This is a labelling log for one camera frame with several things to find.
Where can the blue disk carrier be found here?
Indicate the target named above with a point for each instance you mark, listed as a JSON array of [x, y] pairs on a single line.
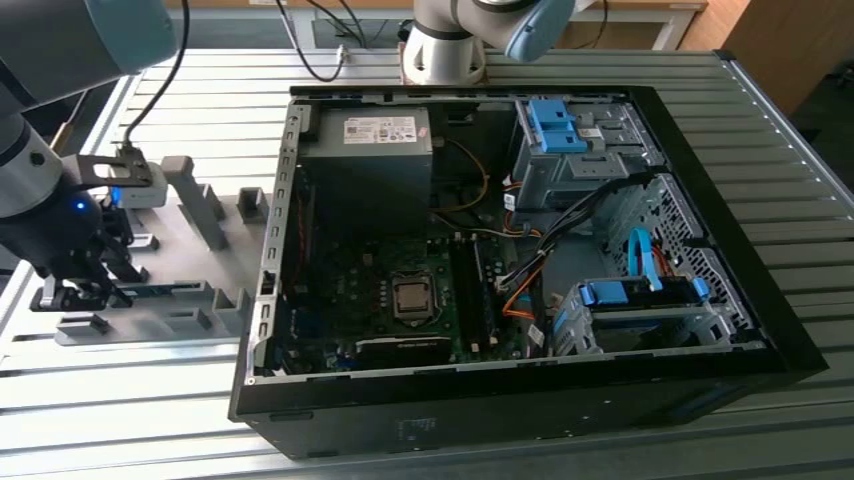
[[554, 130]]

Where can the grey parts rack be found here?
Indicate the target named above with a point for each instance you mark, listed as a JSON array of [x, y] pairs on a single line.
[[201, 215]]

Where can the grey desk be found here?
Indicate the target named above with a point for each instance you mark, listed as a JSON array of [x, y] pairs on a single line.
[[227, 13]]

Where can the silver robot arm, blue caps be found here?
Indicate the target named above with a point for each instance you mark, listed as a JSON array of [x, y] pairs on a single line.
[[27, 170]]

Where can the silver CPU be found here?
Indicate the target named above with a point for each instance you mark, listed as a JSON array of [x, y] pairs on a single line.
[[414, 297]]

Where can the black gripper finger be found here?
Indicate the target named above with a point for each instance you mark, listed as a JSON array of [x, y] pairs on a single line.
[[61, 295], [114, 275]]

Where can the black graphics card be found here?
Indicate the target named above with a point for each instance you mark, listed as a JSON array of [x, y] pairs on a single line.
[[401, 350]]

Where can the white desk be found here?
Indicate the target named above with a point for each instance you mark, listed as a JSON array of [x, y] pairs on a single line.
[[674, 30]]

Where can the brown wooden panel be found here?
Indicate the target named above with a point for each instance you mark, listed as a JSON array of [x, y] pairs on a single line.
[[714, 25]]

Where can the grey power supply unit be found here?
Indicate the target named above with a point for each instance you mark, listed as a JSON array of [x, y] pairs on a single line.
[[374, 170]]

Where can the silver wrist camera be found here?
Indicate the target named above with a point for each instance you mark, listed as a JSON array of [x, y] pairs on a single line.
[[143, 195]]

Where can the wooden cabinet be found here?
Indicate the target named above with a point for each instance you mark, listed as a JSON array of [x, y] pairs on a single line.
[[788, 45]]

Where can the grey metal drive cage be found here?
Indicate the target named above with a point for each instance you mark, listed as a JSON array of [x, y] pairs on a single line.
[[588, 175]]

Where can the grey metal disk bay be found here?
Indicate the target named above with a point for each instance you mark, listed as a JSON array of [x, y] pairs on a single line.
[[654, 315]]

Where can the hard disk in blue carrier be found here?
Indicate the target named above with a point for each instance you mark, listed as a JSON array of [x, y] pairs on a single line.
[[608, 292]]

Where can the blue RAM stick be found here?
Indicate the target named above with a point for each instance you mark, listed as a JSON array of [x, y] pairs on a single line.
[[150, 291]]

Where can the CPU socket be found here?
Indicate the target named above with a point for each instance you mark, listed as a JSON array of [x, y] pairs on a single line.
[[414, 276]]

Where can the black open PC case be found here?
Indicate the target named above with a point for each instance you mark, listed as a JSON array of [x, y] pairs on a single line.
[[468, 415]]

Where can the green motherboard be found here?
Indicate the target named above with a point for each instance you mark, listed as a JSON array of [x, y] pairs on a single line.
[[347, 300]]

